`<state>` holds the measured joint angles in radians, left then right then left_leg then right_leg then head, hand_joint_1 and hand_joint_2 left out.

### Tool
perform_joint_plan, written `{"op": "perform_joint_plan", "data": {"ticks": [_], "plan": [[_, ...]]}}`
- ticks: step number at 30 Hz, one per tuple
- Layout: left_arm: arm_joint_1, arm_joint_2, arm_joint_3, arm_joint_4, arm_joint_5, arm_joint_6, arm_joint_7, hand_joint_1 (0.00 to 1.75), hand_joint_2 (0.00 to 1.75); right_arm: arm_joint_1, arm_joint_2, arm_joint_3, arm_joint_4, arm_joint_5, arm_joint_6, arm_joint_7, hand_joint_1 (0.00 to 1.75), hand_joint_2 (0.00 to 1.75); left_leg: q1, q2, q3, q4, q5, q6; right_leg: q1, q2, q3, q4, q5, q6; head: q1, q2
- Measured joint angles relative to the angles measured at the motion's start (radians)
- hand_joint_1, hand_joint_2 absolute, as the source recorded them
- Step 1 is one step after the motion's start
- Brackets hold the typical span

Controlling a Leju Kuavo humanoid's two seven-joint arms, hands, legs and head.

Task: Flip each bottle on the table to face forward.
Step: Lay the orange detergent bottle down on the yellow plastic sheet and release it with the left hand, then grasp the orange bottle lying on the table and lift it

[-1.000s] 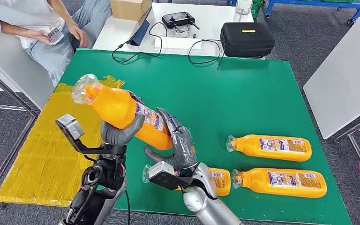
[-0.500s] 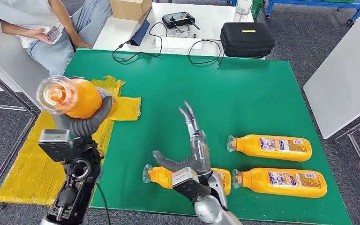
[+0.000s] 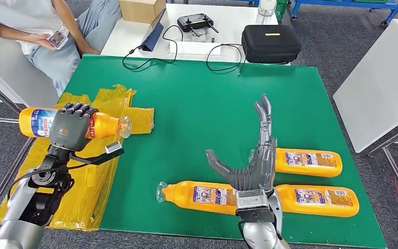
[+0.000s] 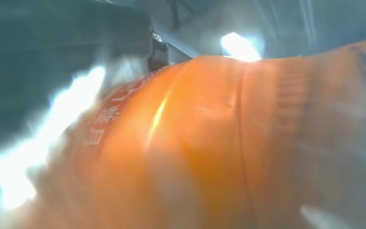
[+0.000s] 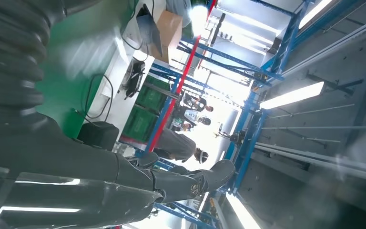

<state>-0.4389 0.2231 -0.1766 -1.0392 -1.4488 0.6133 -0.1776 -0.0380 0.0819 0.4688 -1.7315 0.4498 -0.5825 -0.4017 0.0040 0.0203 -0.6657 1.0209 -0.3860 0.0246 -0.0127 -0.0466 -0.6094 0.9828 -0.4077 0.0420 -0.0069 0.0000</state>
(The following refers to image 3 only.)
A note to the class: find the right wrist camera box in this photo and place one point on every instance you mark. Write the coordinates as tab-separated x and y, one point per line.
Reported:
254	204

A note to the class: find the white bench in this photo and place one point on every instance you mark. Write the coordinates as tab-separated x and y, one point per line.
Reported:
17	75

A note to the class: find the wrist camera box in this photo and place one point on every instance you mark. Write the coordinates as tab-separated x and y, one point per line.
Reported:
114	147
254	204

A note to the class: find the cardboard box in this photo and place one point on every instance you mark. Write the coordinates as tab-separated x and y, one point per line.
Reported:
140	10

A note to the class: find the grey metal frame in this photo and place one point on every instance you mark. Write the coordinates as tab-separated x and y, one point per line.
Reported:
0	94

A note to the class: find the smartphone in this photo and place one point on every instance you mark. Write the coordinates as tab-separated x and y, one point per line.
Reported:
58	39

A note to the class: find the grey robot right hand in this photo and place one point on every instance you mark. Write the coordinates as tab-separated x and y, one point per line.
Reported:
260	172

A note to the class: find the green plastic crate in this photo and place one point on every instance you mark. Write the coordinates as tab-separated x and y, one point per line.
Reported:
281	10

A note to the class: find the large white table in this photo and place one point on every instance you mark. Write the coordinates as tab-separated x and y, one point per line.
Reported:
381	86

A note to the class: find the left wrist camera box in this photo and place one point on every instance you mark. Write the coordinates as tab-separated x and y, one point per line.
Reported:
114	147

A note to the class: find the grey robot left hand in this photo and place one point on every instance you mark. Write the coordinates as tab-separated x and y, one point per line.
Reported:
68	130

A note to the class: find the black zip carry case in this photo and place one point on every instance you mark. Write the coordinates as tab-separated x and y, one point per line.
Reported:
271	46

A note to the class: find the black remote controller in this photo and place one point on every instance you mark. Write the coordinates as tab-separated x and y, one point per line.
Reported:
195	22

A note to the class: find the person's right hand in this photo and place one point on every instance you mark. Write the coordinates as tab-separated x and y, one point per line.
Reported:
42	40

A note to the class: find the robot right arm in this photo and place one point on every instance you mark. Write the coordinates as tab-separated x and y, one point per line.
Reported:
260	237

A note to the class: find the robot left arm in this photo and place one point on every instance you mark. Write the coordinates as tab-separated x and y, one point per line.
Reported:
24	213

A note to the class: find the person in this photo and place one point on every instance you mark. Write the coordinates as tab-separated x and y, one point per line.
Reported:
20	13

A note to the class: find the orange detergent bottle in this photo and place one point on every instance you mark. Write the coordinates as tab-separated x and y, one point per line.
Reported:
182	196
309	201
309	163
104	125

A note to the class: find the person's left hand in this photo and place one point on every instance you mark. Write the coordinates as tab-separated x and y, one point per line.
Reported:
89	51

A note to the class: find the clear plastic bottle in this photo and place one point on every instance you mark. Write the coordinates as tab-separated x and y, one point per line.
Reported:
267	8

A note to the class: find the blue metal rack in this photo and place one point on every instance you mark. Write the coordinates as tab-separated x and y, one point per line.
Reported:
353	3

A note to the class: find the yellow taped mat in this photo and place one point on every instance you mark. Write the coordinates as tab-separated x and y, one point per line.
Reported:
82	192

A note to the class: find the tablet in blue case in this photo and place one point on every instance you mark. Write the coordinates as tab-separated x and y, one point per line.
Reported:
153	37

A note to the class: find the small white table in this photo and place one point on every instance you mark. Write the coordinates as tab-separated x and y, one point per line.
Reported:
235	17

